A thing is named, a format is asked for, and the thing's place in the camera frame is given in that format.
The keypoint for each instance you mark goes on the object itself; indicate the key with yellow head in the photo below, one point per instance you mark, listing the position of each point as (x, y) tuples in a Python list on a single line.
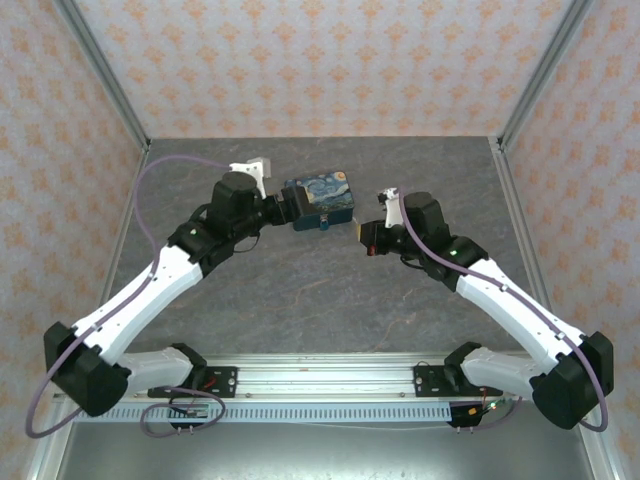
[(357, 228)]

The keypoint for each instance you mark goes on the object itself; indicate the small blue padlock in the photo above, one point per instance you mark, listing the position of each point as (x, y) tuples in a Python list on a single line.
[(324, 224)]

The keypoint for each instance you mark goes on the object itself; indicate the starry night print tin box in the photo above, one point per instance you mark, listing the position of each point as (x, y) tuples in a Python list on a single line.
[(330, 192)]

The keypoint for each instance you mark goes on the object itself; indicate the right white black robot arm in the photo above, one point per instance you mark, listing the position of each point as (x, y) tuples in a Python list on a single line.
[(505, 305)]

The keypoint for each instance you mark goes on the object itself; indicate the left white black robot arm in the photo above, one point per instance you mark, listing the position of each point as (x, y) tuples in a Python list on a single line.
[(150, 290)]

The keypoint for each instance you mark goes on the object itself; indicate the small green circuit board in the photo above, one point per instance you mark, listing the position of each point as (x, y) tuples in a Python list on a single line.
[(487, 407), (192, 411)]

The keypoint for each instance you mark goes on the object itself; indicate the grey metal shelf sheet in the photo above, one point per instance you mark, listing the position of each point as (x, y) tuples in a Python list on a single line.
[(320, 452)]

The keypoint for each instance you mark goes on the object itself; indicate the aluminium table side rail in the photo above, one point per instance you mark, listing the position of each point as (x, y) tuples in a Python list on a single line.
[(520, 210), (125, 235)]

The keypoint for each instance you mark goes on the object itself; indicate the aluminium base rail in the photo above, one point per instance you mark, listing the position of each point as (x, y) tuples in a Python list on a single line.
[(320, 380)]

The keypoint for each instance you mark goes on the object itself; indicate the aluminium frame post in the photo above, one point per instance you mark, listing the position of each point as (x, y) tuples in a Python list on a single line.
[(545, 75), (107, 75)]

